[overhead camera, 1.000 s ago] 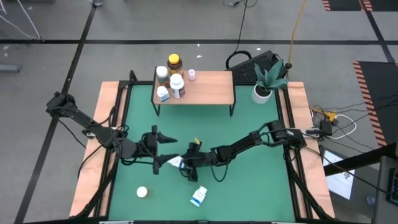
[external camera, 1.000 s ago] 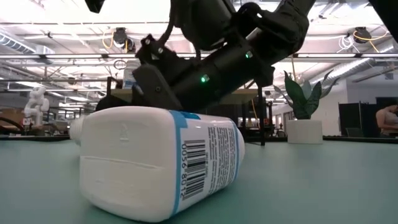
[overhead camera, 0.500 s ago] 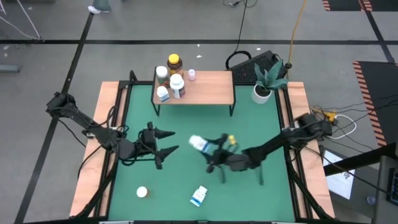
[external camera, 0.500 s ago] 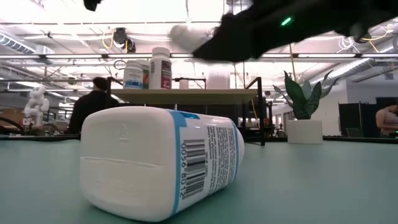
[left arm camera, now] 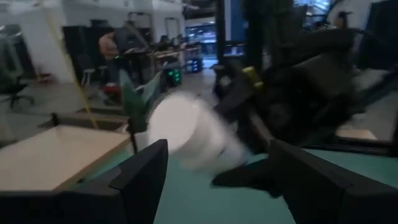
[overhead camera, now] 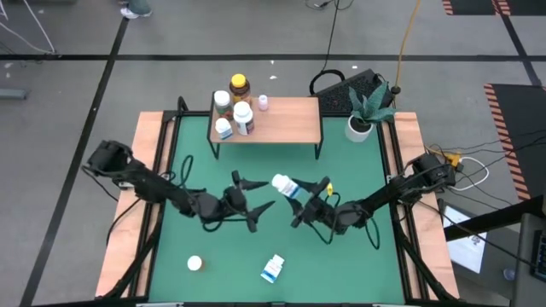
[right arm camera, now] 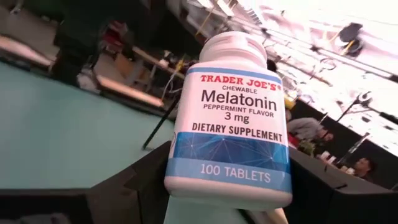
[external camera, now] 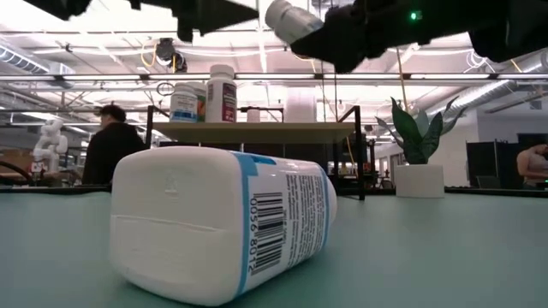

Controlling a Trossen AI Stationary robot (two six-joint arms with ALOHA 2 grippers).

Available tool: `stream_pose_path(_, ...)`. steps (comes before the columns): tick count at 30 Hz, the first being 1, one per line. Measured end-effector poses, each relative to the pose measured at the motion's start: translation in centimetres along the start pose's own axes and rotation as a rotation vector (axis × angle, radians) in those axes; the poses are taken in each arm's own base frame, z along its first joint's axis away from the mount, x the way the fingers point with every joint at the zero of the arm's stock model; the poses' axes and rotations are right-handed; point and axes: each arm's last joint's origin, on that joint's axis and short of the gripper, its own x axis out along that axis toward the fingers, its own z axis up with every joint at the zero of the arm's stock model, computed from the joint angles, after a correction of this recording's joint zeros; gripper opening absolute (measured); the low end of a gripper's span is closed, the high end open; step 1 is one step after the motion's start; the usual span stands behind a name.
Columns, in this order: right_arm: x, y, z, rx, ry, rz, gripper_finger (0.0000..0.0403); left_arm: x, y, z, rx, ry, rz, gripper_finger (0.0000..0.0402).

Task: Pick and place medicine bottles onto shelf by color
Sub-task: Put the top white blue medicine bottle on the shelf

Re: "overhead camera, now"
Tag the black perforated computer case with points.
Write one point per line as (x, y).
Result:
(345, 89)

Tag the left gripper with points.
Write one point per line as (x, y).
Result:
(234, 204)

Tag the small pink bottle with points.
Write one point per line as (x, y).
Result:
(263, 102)

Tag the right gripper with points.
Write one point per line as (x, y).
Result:
(326, 215)

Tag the amber bottle yellow cap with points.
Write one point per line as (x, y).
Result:
(239, 87)

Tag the gray cabinet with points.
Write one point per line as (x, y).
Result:
(524, 273)

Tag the yellow tag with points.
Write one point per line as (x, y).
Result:
(329, 189)

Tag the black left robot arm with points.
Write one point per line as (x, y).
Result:
(158, 192)

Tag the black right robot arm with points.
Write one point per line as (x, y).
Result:
(396, 192)

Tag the gray flat bar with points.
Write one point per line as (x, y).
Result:
(13, 94)

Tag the black mat hazard stripe edge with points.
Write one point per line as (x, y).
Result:
(473, 5)
(526, 128)

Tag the white bottle dark red label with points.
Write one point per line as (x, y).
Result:
(244, 118)

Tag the snake plant white pot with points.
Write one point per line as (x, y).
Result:
(352, 134)

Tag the rectangular white bottle blue label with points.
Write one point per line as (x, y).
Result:
(273, 268)

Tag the green table mat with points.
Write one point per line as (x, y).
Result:
(239, 273)

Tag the wooden shelf black metal legs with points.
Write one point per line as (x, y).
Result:
(290, 123)

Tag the clear cup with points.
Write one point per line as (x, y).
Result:
(508, 274)

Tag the gummy bottle white cap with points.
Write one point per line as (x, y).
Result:
(223, 106)

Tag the small white bottle blue label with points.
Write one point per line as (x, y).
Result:
(224, 129)

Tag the white pill bottle blue label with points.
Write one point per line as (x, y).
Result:
(283, 184)

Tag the person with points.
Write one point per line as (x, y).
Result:
(136, 8)

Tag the white round bottle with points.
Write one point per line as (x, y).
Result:
(195, 263)

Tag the yellow power strip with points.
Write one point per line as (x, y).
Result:
(453, 159)

